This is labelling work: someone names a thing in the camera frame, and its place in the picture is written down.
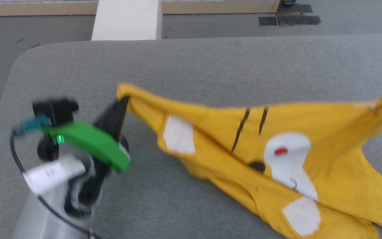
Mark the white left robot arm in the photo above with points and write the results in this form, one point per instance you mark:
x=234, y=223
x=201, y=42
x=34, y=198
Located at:
x=48, y=212

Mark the long black floor patch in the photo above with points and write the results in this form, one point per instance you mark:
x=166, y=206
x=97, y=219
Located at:
x=298, y=20

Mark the grey metal partition foot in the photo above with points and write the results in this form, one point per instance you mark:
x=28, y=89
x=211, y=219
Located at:
x=289, y=2

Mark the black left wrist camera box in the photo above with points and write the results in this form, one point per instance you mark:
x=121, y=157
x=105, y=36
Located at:
x=56, y=111

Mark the yellow garment with white patches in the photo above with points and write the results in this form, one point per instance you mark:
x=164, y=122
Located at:
x=277, y=159

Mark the lemon print partition screen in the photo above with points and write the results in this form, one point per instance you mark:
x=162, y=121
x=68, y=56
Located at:
x=45, y=8

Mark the white rectangular box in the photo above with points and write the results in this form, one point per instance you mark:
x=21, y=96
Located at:
x=128, y=20

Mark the small black floor patch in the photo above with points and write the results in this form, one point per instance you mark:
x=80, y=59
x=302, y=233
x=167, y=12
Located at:
x=268, y=21

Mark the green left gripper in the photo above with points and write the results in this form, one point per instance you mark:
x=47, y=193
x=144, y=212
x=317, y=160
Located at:
x=91, y=141

